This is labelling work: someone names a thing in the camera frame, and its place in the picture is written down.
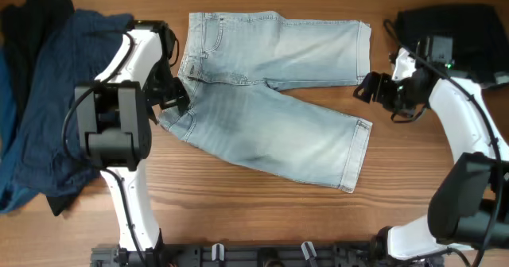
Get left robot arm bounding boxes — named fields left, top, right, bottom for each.
left=68, top=20, right=190, bottom=266

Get teal blue garment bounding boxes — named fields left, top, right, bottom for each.
left=1, top=48, right=39, bottom=215

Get navy blue garment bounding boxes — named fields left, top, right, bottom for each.
left=13, top=10, right=134, bottom=196

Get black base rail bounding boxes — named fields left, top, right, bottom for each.
left=90, top=242, right=444, bottom=267

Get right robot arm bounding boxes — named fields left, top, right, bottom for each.
left=354, top=36, right=508, bottom=266

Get black garment in pile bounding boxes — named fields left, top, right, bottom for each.
left=0, top=0, right=76, bottom=217

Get folded black garment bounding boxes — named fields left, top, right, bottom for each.
left=394, top=4, right=508, bottom=89

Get light blue denim shorts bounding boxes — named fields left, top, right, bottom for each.
left=158, top=11, right=372, bottom=192

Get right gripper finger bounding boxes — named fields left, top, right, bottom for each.
left=353, top=80, right=376, bottom=103
left=360, top=72, right=382, bottom=85

